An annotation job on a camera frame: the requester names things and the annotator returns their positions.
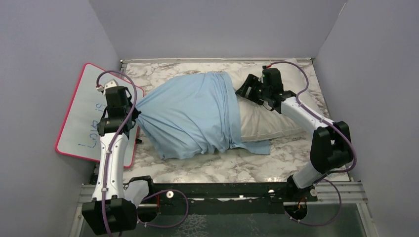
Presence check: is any white pillow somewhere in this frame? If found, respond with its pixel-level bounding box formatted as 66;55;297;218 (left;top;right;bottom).
226;58;329;142

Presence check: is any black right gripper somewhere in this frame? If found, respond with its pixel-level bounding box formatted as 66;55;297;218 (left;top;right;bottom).
237;76;270;108

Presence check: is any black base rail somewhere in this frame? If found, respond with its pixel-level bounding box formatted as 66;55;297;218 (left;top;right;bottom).
137;182;316;217

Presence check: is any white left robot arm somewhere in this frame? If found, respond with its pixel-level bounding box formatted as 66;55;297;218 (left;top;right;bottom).
82;86;155;236

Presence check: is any aluminium table edge frame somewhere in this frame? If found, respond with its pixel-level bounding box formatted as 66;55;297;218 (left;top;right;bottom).
119;57;313;70

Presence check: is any pink framed whiteboard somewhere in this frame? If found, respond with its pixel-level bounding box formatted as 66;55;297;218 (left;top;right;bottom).
55;63;144;168

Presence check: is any light blue pillowcase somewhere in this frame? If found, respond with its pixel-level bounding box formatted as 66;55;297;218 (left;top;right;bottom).
135;72;270;159

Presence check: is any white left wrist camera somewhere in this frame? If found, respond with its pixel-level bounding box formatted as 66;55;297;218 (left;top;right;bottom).
96;79;119;96

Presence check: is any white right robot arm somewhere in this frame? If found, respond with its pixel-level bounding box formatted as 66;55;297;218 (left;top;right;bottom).
236;67;354;201

